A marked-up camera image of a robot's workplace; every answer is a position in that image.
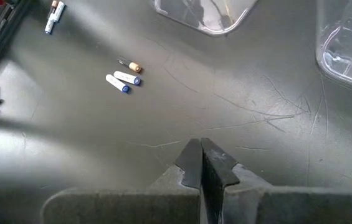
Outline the black table mat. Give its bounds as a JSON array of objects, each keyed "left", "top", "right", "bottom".
[{"left": 0, "top": 0, "right": 352, "bottom": 224}]

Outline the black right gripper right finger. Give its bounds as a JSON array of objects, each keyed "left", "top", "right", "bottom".
[{"left": 200, "top": 138, "right": 272, "bottom": 224}]

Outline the clear plastic bin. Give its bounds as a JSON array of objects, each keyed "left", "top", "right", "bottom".
[
  {"left": 153, "top": 0, "right": 259, "bottom": 37},
  {"left": 315, "top": 0, "right": 352, "bottom": 96}
]

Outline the white blue-capped battery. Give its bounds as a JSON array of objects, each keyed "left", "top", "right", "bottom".
[
  {"left": 44, "top": 18, "right": 55, "bottom": 35},
  {"left": 52, "top": 1, "right": 66, "bottom": 23},
  {"left": 113, "top": 70, "right": 141, "bottom": 86},
  {"left": 105, "top": 73, "right": 130, "bottom": 94}
]

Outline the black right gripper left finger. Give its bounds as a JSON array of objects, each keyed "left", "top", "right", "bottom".
[{"left": 149, "top": 138, "right": 203, "bottom": 197}]

